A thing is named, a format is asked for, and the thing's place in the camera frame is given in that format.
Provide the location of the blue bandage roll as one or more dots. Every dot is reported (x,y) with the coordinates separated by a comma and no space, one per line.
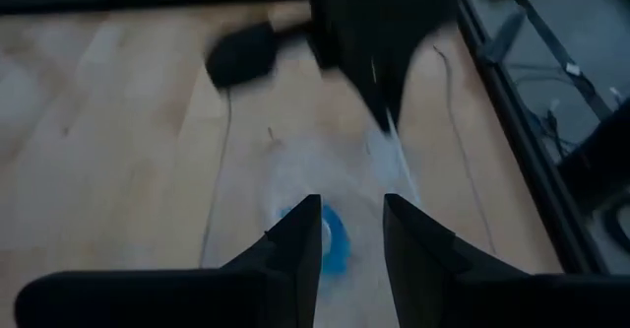
(339,244)

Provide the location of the black table camera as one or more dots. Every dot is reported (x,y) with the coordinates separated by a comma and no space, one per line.
(241,54)

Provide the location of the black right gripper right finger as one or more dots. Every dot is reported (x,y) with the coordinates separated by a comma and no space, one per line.
(467,298)

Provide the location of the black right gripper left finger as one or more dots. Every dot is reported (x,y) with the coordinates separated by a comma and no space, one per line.
(197,301)

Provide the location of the clear plastic zip bag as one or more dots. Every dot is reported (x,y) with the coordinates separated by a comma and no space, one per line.
(344,170)

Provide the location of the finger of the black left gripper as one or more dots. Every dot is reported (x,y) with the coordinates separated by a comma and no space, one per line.
(386,86)

